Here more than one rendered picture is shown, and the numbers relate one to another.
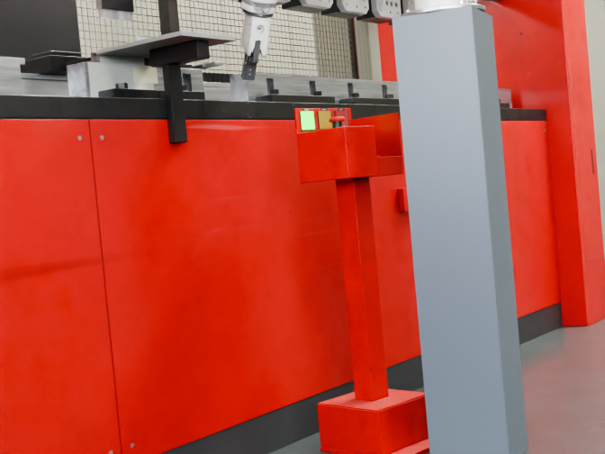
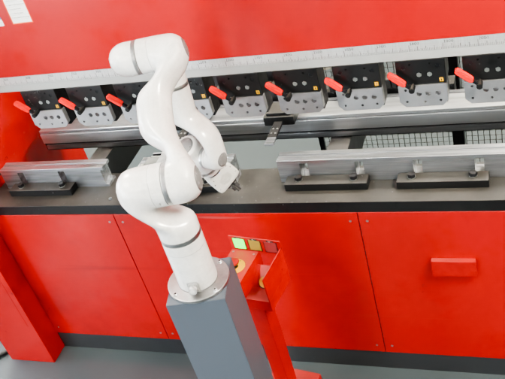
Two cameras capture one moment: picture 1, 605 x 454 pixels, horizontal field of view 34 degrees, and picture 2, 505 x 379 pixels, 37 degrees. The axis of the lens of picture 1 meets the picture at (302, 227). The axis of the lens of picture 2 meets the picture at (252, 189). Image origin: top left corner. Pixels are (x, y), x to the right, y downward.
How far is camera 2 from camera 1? 3.50 m
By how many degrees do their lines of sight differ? 80
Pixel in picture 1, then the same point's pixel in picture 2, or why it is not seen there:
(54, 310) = (115, 282)
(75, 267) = (122, 268)
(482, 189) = not seen: outside the picture
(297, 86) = (338, 166)
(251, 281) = not seen: hidden behind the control
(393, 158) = (261, 302)
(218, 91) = (339, 121)
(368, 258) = (265, 335)
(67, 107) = (99, 210)
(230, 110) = (216, 208)
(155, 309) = not seen: hidden behind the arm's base
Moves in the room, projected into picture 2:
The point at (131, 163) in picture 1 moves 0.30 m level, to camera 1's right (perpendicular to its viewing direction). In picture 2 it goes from (145, 232) to (164, 277)
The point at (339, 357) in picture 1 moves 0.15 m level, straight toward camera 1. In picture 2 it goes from (345, 337) to (311, 352)
